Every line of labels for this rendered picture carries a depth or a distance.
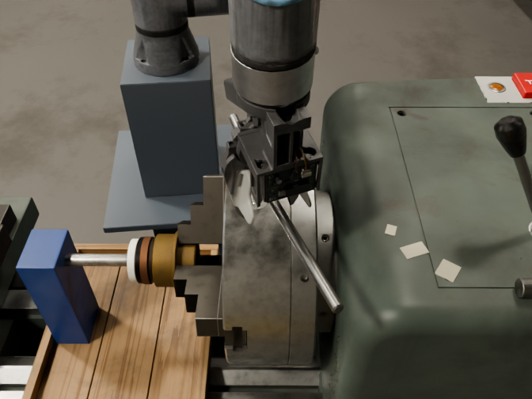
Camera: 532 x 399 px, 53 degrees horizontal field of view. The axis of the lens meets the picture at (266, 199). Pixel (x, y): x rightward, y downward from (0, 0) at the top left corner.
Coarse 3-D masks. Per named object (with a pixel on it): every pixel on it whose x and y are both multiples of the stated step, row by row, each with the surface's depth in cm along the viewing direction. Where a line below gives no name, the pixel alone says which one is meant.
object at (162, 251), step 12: (144, 240) 83; (156, 240) 82; (168, 240) 82; (144, 252) 81; (156, 252) 81; (168, 252) 81; (180, 252) 82; (192, 252) 82; (144, 264) 81; (156, 264) 80; (168, 264) 80; (180, 264) 81; (192, 264) 81; (144, 276) 81; (156, 276) 81; (168, 276) 81
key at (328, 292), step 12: (276, 204) 62; (276, 216) 61; (288, 228) 58; (300, 240) 57; (300, 252) 56; (312, 264) 54; (312, 276) 53; (324, 276) 52; (324, 288) 51; (336, 300) 50; (336, 312) 50
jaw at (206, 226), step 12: (204, 180) 81; (216, 180) 81; (204, 192) 81; (216, 192) 81; (192, 204) 82; (204, 204) 81; (216, 204) 81; (192, 216) 82; (204, 216) 82; (216, 216) 82; (180, 228) 82; (192, 228) 82; (204, 228) 82; (216, 228) 82; (180, 240) 82; (192, 240) 82; (204, 240) 82; (216, 240) 82
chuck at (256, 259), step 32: (224, 224) 70; (256, 224) 70; (224, 256) 69; (256, 256) 69; (288, 256) 69; (224, 288) 69; (256, 288) 69; (288, 288) 69; (224, 320) 70; (256, 320) 70; (288, 320) 70; (256, 352) 74; (288, 352) 74
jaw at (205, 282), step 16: (176, 272) 79; (192, 272) 79; (208, 272) 79; (176, 288) 80; (192, 288) 77; (208, 288) 77; (192, 304) 77; (208, 304) 74; (208, 320) 72; (240, 336) 72
